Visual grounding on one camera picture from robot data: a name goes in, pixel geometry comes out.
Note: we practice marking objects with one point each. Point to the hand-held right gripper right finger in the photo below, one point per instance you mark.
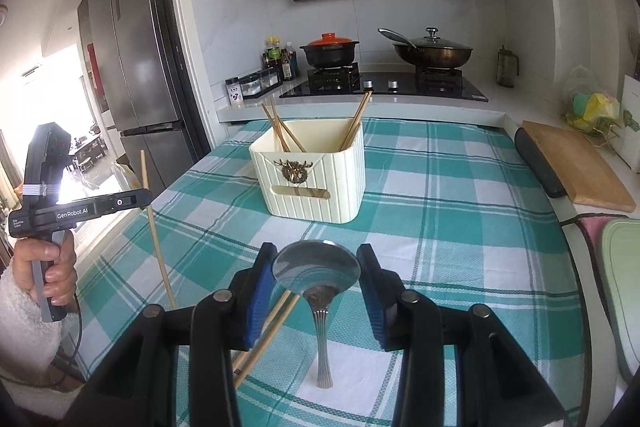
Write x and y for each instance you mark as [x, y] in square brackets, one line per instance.
[372, 292]

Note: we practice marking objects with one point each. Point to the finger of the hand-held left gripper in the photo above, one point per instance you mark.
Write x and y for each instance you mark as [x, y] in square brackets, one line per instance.
[127, 201]

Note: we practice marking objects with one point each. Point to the dark sauce bottle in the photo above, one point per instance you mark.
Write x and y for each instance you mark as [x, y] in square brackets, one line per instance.
[287, 67]

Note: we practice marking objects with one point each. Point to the orange pot lid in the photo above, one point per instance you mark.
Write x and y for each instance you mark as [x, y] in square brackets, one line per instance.
[330, 41]

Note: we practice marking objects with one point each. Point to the black clay pot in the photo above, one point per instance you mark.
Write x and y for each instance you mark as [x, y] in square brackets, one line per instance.
[327, 57]

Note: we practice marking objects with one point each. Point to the wooden chopstick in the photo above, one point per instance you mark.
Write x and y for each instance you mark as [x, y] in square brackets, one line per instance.
[356, 127]
[272, 124]
[281, 304]
[284, 121]
[361, 109]
[260, 352]
[157, 247]

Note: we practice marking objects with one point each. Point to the glass wok lid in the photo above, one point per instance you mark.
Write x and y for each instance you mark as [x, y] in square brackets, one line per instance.
[432, 42]

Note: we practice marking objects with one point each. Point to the person's left forearm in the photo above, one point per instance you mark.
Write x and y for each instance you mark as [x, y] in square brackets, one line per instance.
[25, 337]

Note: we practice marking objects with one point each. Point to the white lid spice jar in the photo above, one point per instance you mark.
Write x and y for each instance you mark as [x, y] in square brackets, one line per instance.
[233, 94]

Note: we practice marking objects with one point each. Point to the light green cutting board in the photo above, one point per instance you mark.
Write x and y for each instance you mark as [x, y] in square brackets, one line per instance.
[625, 297]

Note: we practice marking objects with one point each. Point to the plastic bag with sponges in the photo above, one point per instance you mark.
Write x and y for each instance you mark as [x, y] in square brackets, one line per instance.
[595, 107]

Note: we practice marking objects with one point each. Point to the green label sauce bottle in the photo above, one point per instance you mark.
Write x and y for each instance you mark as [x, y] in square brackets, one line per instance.
[273, 54]

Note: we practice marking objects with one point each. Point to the cream ribbed utensil holder box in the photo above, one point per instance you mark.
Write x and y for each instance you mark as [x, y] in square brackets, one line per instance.
[340, 187]

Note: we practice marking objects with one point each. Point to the person's left hand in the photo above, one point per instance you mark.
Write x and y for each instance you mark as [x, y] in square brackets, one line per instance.
[25, 264]

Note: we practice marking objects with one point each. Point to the black gas hob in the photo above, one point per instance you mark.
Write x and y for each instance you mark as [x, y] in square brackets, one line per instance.
[300, 93]

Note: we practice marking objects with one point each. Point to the grey refrigerator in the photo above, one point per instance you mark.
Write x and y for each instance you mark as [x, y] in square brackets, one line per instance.
[145, 57]

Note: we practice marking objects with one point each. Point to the pink cutting board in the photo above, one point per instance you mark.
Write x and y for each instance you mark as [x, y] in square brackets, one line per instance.
[592, 232]

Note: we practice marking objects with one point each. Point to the dark metal wok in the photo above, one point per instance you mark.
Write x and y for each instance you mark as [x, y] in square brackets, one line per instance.
[432, 57]

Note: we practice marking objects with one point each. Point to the black spice jar rack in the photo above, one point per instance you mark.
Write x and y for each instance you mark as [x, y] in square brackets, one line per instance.
[257, 84]

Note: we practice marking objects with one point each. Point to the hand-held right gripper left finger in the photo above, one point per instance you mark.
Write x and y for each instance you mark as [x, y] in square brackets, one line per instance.
[260, 292]

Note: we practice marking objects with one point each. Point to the wooden cutting board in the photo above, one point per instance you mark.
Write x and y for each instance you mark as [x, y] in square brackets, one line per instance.
[580, 167]

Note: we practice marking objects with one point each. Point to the teal checkered tablecloth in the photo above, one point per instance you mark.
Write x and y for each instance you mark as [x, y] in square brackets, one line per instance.
[450, 232]

